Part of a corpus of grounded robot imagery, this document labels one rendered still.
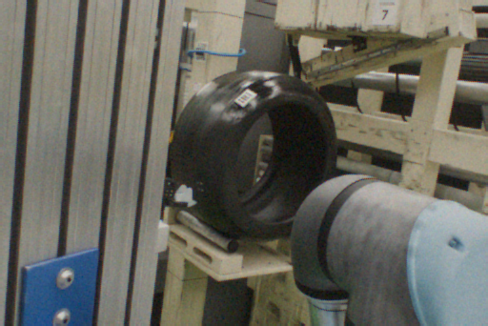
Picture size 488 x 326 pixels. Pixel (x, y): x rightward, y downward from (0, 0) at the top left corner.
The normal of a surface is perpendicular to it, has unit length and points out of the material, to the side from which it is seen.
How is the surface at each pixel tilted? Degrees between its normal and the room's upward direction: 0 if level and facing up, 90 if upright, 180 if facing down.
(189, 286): 90
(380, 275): 90
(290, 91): 79
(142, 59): 90
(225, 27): 90
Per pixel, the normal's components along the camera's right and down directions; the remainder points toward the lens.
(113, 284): 0.84, 0.21
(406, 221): -0.49, -0.71
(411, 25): 0.59, 0.22
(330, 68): -0.79, -0.01
